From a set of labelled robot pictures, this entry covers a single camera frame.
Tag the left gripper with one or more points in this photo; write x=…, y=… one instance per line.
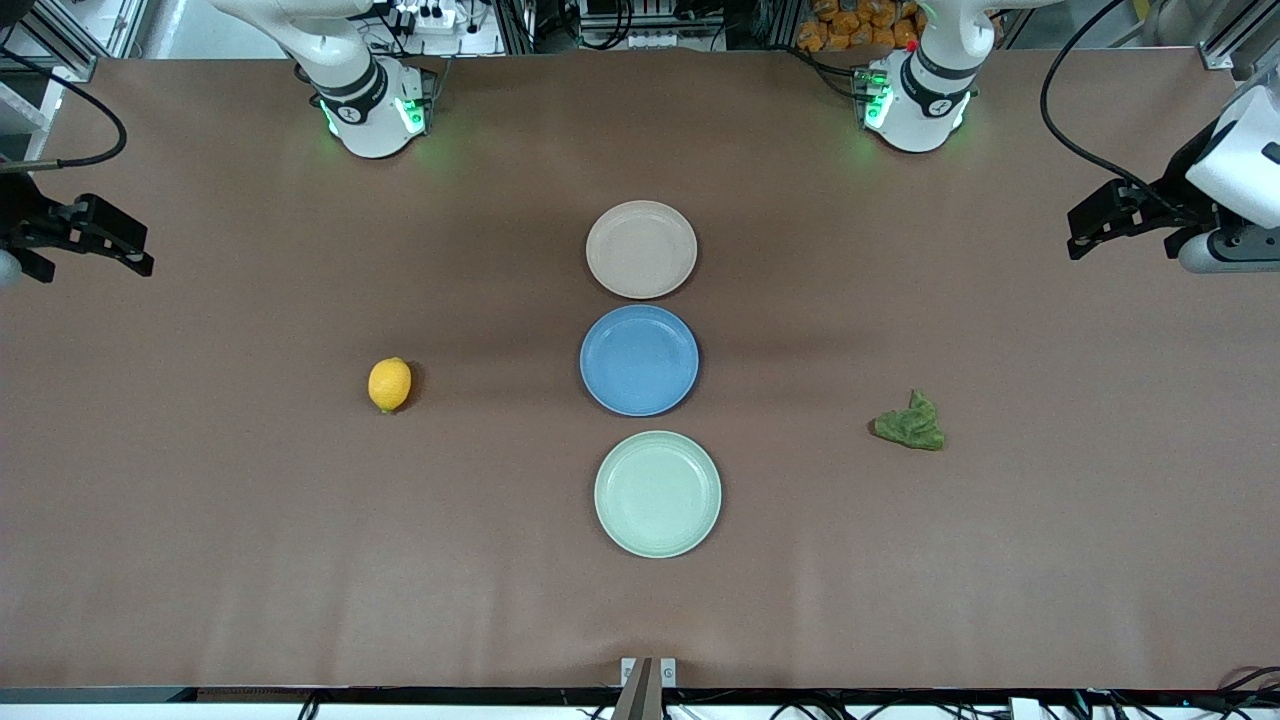
x=1174, y=194

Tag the green lettuce leaf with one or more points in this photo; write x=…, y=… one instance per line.
x=912, y=427

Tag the yellow lemon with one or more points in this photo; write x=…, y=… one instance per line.
x=389, y=384

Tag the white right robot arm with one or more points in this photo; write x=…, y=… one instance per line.
x=365, y=110

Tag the bag of oranges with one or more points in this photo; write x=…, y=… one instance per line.
x=850, y=25

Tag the white power strip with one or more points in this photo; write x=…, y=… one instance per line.
x=425, y=18

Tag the beige plate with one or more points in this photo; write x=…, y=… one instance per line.
x=641, y=249

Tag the blue plate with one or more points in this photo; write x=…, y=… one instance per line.
x=639, y=360

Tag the pale green plate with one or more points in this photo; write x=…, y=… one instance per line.
x=657, y=493

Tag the aluminium frame profile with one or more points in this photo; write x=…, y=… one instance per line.
x=50, y=35
x=1240, y=35

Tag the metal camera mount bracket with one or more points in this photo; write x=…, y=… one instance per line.
x=647, y=685

